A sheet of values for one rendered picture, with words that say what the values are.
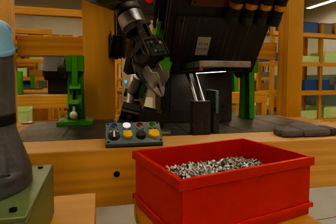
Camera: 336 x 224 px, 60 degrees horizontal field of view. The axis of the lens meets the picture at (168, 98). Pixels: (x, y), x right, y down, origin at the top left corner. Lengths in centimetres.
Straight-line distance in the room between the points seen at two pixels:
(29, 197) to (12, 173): 4
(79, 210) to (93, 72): 87
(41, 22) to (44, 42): 970
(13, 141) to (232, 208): 36
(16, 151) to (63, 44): 106
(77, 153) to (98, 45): 69
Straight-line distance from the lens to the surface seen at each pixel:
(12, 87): 44
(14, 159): 43
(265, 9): 97
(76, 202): 59
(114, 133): 77
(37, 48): 147
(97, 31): 136
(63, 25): 1111
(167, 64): 101
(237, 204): 56
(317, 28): 684
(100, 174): 78
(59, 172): 78
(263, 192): 59
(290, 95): 164
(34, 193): 43
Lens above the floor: 108
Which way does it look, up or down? 4 degrees down
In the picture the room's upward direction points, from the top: straight up
